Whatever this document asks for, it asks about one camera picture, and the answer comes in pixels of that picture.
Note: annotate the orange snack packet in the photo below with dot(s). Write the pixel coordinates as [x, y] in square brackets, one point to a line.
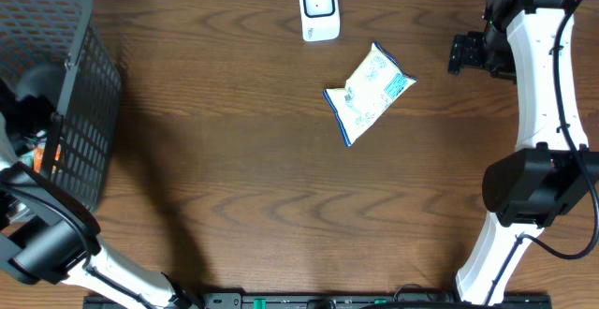
[38, 151]

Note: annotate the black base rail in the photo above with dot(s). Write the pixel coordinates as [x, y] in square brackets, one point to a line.
[410, 299]

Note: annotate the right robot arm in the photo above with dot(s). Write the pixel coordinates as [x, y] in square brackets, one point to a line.
[552, 167]

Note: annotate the white barcode scanner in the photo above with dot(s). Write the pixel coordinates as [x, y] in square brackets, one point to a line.
[320, 20]

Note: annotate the grey plastic mesh basket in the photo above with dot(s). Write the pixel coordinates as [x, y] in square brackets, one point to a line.
[57, 39]

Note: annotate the white blue snack bag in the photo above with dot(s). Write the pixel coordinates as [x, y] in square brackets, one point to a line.
[373, 87]

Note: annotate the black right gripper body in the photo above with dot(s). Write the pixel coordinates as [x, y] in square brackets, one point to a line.
[489, 46]

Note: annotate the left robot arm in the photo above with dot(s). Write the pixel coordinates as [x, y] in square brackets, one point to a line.
[62, 244]

